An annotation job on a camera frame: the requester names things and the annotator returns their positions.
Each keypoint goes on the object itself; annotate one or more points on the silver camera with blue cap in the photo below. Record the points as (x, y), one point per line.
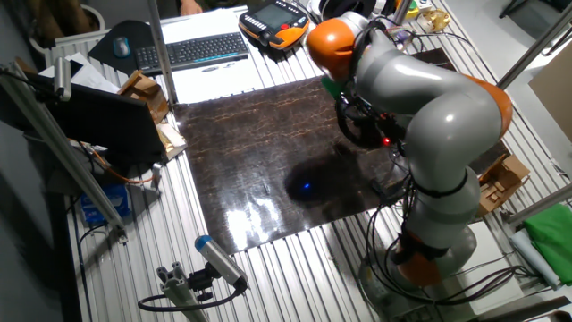
(219, 259)

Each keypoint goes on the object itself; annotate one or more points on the brown cardboard sheet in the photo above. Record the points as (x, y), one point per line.
(554, 94)

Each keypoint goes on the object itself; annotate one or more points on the white round bucket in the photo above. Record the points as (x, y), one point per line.
(96, 18)

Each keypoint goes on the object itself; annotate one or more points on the slanted aluminium frame bar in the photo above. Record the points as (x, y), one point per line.
(58, 143)

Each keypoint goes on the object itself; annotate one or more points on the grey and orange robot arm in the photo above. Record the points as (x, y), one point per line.
(447, 116)

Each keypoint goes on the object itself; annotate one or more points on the white paper roll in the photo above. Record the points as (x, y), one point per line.
(534, 259)

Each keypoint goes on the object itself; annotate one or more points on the blue carton box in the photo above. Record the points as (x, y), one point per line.
(105, 203)

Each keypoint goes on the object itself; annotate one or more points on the yellow green button box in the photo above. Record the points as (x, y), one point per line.
(413, 9)

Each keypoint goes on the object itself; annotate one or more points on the brown cardboard box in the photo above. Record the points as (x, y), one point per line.
(145, 91)

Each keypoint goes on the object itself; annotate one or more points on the white paper stack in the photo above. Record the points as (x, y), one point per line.
(94, 76)

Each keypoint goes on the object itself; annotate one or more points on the black mouse pad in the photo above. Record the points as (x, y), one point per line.
(134, 33)

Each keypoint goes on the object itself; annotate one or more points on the aluminium frame post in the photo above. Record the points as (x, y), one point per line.
(536, 47)
(401, 10)
(540, 205)
(161, 53)

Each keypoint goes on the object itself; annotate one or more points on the tan cardboard box with flaps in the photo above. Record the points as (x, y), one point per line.
(502, 183)

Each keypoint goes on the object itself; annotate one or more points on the orange and black teach pendant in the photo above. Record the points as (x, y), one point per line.
(272, 18)

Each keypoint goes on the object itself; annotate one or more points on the short aluminium profile stub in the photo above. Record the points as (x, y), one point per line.
(179, 290)

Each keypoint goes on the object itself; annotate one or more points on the grey computer mouse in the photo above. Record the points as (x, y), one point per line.
(121, 47)

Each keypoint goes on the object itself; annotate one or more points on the person's bare hand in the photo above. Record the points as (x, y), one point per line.
(191, 6)

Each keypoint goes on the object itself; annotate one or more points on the black computer keyboard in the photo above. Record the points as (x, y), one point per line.
(192, 51)

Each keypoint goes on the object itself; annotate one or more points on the plain silver camera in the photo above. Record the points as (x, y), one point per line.
(62, 78)

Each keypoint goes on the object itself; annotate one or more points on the golden shiny object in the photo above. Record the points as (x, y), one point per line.
(433, 20)

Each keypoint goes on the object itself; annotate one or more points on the black laptop screen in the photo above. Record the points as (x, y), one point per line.
(103, 121)

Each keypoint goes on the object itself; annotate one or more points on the large white sheet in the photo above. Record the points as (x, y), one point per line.
(210, 85)

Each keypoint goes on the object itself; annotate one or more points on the green cloth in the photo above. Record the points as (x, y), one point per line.
(552, 241)

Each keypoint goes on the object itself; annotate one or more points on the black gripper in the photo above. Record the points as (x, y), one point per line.
(359, 107)

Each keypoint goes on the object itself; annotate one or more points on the black gaming steering wheel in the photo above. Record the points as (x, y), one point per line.
(353, 136)

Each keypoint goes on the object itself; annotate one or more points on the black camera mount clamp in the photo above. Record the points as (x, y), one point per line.
(201, 282)

